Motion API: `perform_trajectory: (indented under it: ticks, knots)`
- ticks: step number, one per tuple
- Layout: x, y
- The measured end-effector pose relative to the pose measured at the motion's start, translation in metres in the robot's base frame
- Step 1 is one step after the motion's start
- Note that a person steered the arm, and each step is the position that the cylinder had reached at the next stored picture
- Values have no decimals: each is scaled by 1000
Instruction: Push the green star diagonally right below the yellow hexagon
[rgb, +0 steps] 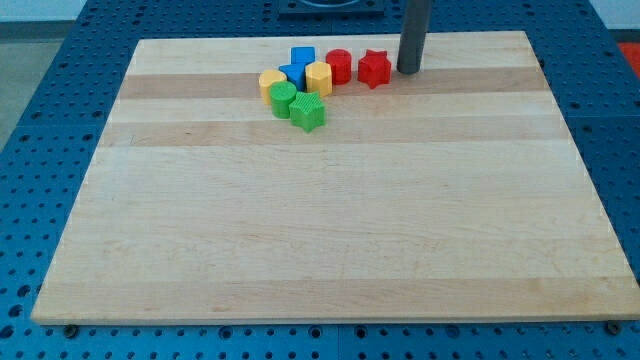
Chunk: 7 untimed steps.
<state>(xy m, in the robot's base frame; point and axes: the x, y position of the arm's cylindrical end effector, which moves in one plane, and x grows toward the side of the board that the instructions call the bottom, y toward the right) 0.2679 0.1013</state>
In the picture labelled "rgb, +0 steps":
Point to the yellow cylinder block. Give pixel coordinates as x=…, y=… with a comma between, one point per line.
x=266, y=79

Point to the green cylinder block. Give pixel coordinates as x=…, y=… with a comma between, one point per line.
x=282, y=94

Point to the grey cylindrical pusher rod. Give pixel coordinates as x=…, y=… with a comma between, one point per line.
x=415, y=26

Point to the right board bolt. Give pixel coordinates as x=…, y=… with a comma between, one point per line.
x=613, y=328

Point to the yellow hexagon block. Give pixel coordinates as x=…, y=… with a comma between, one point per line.
x=318, y=78

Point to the red cylinder block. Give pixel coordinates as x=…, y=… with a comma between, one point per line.
x=340, y=61

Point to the red star block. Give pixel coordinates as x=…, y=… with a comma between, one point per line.
x=374, y=68

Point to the green star block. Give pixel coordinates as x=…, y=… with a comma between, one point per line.
x=307, y=111

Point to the wooden board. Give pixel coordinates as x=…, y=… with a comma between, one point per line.
x=456, y=194

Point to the blue cube block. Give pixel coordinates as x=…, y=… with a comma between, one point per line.
x=302, y=55

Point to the blue triangle block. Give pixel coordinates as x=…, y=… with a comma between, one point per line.
x=295, y=73

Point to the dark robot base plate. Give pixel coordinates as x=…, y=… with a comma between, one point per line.
x=296, y=8

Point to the board bolt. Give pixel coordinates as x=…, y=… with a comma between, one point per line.
x=613, y=328
x=70, y=331

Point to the left board bolt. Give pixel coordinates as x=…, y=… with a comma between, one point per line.
x=70, y=331

